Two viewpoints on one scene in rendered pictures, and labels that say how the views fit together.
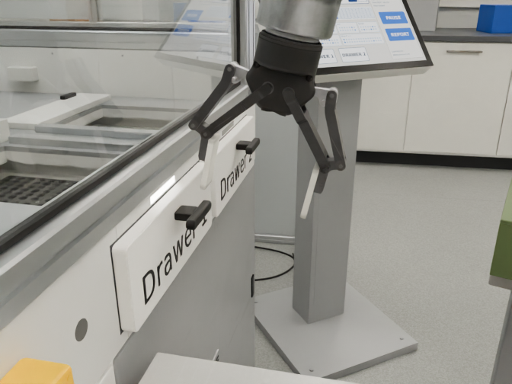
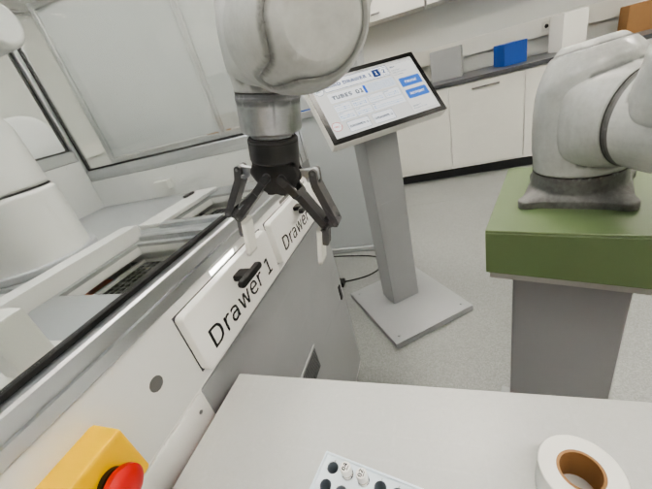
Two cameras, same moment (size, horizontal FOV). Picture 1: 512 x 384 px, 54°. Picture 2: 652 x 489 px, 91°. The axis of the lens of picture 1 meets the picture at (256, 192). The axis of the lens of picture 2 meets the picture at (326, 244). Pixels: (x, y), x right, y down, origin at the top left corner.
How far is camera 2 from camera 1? 0.20 m
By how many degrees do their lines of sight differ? 10
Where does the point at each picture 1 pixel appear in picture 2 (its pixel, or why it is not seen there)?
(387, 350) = (450, 313)
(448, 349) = (496, 306)
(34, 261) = (82, 359)
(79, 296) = (146, 363)
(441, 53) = (468, 91)
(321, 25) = (282, 124)
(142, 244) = (200, 309)
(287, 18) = (254, 125)
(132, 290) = (199, 343)
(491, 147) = (518, 150)
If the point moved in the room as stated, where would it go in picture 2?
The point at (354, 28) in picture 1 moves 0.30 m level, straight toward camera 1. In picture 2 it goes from (381, 96) to (374, 106)
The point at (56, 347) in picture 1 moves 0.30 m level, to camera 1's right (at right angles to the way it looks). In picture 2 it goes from (130, 405) to (367, 375)
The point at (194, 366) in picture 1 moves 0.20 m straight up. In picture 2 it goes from (261, 382) to (215, 288)
